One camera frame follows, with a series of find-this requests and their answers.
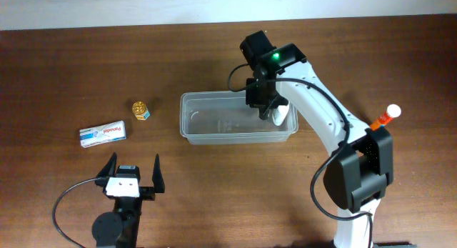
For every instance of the gold-lid balm jar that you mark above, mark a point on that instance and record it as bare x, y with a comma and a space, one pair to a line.
140, 110

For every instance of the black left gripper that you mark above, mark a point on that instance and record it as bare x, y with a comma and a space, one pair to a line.
148, 192

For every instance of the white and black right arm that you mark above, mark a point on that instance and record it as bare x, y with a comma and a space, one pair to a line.
360, 164

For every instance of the white calamine lotion bottle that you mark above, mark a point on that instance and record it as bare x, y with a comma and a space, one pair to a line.
279, 114

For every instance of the clear plastic container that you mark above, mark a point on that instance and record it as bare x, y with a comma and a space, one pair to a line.
222, 117

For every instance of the orange bottle white cap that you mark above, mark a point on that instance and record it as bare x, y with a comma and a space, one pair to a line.
392, 111

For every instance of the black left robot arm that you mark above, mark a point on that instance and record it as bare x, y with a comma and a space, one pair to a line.
120, 227

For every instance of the white Panadol box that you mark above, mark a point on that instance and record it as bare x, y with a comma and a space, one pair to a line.
102, 134

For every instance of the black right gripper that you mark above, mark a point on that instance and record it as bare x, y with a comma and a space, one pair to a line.
255, 101

